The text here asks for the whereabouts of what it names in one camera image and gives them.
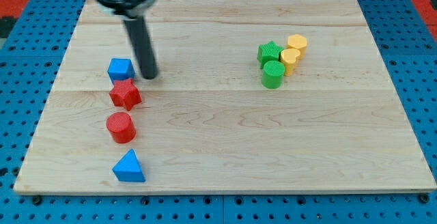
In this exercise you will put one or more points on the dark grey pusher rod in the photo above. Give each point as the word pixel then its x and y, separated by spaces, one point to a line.
pixel 142 46

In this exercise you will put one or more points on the red star block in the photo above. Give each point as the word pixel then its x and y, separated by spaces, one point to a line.
pixel 125 94

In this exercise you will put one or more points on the green star block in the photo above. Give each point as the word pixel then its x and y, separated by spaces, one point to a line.
pixel 268 52

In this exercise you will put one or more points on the wooden board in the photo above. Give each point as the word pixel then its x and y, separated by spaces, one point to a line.
pixel 207 125

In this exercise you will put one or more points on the blue cube block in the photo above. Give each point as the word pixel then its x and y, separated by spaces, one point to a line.
pixel 120 69

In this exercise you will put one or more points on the green cylinder block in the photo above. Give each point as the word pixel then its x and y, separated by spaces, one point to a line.
pixel 272 76

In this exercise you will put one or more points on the blue triangle block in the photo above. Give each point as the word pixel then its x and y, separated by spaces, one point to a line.
pixel 128 168

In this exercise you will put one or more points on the yellow heart block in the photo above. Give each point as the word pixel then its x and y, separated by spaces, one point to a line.
pixel 289 58

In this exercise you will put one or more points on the yellow hexagon block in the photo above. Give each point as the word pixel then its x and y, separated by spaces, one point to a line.
pixel 297 42

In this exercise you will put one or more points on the red cylinder block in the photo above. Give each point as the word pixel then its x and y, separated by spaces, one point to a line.
pixel 121 127

